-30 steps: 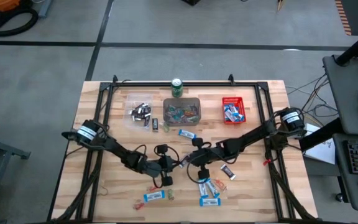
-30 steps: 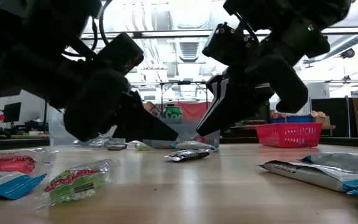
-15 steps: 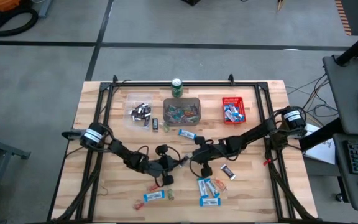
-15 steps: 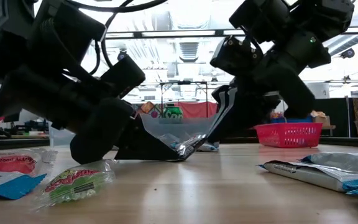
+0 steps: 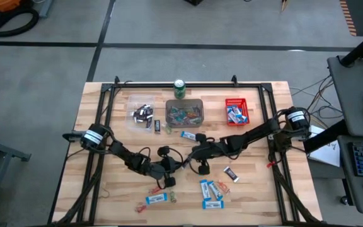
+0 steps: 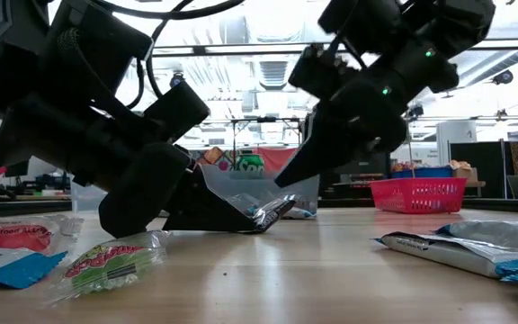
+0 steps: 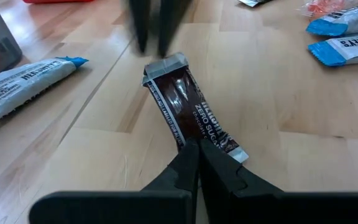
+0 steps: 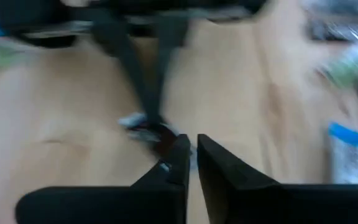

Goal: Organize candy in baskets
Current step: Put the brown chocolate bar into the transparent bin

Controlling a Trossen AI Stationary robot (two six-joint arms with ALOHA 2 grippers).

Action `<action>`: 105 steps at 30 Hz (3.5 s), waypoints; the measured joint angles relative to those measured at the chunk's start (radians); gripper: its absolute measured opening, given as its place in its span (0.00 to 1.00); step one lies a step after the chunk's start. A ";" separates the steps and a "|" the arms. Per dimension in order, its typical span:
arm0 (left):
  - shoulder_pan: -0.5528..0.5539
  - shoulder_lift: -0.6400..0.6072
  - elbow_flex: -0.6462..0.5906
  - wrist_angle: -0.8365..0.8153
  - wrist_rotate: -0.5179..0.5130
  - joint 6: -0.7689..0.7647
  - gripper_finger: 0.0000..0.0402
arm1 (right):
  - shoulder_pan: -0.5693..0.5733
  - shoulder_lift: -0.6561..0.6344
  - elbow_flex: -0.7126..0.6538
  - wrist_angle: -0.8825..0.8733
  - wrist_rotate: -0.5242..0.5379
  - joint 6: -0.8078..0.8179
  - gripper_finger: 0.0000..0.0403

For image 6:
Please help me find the red Ring Pop gummy packet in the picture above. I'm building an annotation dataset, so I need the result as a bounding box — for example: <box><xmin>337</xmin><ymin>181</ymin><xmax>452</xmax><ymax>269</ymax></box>
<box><xmin>0</xmin><ymin>214</ymin><xmax>85</xmax><ymax>256</ymax></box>

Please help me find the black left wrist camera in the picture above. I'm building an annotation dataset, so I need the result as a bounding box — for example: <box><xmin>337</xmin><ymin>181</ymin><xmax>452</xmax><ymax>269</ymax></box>
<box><xmin>38</xmin><ymin>0</ymin><xmax>156</xmax><ymax>119</ymax></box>

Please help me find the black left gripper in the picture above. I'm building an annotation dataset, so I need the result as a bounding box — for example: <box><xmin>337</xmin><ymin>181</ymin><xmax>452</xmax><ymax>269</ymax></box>
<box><xmin>0</xmin><ymin>80</ymin><xmax>260</xmax><ymax>239</ymax></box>

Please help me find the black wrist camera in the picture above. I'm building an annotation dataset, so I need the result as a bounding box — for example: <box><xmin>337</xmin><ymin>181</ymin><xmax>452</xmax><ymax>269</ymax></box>
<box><xmin>317</xmin><ymin>0</ymin><xmax>406</xmax><ymax>59</ymax></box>
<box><xmin>38</xmin><ymin>0</ymin><xmax>156</xmax><ymax>119</ymax></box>

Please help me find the black partition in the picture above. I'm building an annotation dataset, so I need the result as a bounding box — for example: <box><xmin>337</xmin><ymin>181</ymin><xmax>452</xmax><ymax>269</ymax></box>
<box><xmin>449</xmin><ymin>141</ymin><xmax>509</xmax><ymax>200</ymax></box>

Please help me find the colourful patchwork quilt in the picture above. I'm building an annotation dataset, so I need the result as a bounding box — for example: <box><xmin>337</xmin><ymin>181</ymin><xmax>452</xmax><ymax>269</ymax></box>
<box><xmin>195</xmin><ymin>146</ymin><xmax>242</xmax><ymax>172</ymax></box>

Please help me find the cardboard box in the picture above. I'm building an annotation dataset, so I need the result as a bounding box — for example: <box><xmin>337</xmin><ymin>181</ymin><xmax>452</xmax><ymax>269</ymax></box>
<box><xmin>451</xmin><ymin>160</ymin><xmax>480</xmax><ymax>184</ymax></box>

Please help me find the thin pole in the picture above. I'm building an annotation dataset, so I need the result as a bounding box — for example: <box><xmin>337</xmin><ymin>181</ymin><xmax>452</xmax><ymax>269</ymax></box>
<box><xmin>404</xmin><ymin>121</ymin><xmax>416</xmax><ymax>180</ymax></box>

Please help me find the silver ventilation duct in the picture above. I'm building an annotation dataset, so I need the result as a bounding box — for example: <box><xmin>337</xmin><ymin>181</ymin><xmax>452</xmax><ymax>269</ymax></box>
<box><xmin>249</xmin><ymin>0</ymin><xmax>308</xmax><ymax>145</ymax></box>

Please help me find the orange cloth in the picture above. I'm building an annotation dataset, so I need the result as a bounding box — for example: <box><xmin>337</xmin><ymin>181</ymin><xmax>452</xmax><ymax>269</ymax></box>
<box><xmin>256</xmin><ymin>147</ymin><xmax>299</xmax><ymax>173</ymax></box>

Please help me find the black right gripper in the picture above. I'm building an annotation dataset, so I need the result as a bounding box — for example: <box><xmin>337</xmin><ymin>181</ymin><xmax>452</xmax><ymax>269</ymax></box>
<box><xmin>274</xmin><ymin>40</ymin><xmax>460</xmax><ymax>189</ymax></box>

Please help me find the black television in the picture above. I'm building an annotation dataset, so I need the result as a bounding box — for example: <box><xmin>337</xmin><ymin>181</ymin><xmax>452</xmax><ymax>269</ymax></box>
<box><xmin>330</xmin><ymin>150</ymin><xmax>392</xmax><ymax>199</ymax></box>

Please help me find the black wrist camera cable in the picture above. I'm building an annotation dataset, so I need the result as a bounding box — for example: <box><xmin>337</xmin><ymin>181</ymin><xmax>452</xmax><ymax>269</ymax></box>
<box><xmin>90</xmin><ymin>0</ymin><xmax>246</xmax><ymax>100</ymax></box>

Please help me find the green Ring Pop gummy packet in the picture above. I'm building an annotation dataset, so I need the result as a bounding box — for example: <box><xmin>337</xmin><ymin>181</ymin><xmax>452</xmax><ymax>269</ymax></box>
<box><xmin>45</xmin><ymin>229</ymin><xmax>170</xmax><ymax>305</ymax></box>

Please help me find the grey chair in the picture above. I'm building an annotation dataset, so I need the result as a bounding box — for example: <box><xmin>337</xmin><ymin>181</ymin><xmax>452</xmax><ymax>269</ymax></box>
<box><xmin>505</xmin><ymin>174</ymin><xmax>518</xmax><ymax>200</ymax></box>

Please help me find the black metal table frame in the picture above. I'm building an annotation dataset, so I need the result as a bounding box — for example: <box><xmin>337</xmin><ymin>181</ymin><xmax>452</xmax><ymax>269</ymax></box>
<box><xmin>0</xmin><ymin>196</ymin><xmax>518</xmax><ymax>218</ymax></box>

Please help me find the green Sprite can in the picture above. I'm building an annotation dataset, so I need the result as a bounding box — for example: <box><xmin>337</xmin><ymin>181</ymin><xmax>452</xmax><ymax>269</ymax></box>
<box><xmin>235</xmin><ymin>150</ymin><xmax>265</xmax><ymax>173</ymax></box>

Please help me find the white cabinet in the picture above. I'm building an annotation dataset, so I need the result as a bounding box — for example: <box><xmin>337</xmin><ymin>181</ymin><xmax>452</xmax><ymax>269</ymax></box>
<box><xmin>435</xmin><ymin>120</ymin><xmax>479</xmax><ymax>166</ymax></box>

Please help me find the blue tub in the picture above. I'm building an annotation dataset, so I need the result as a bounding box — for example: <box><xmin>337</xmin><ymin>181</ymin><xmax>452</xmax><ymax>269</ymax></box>
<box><xmin>391</xmin><ymin>166</ymin><xmax>456</xmax><ymax>180</ymax></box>

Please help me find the long ceiling light rail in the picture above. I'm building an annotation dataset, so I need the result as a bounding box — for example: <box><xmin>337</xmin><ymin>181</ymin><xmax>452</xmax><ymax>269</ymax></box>
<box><xmin>150</xmin><ymin>38</ymin><xmax>518</xmax><ymax>59</ymax></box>

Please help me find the red plastic basket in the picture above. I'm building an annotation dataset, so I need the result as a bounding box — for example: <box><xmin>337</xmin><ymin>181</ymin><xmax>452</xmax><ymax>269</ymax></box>
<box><xmin>370</xmin><ymin>177</ymin><xmax>468</xmax><ymax>215</ymax></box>

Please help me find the clear plastic bin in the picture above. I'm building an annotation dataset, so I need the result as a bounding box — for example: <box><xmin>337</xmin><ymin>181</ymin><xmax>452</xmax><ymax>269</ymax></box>
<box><xmin>70</xmin><ymin>179</ymin><xmax>110</xmax><ymax>213</ymax></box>

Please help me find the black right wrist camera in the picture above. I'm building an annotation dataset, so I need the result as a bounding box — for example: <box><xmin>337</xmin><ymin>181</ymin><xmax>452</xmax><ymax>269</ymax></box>
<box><xmin>317</xmin><ymin>0</ymin><xmax>406</xmax><ymax>59</ymax></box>

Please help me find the grey translucent plastic bin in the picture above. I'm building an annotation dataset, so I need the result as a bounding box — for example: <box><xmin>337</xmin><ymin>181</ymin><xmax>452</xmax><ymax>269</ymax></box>
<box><xmin>200</xmin><ymin>164</ymin><xmax>322</xmax><ymax>213</ymax></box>

